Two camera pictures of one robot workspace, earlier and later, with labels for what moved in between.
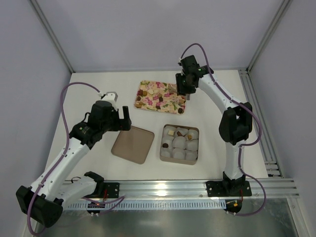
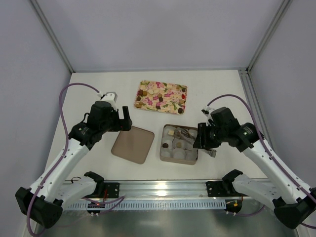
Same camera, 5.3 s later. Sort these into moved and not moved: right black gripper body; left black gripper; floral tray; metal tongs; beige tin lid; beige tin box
Moved: right black gripper body; metal tongs
Not moved: beige tin lid; beige tin box; floral tray; left black gripper
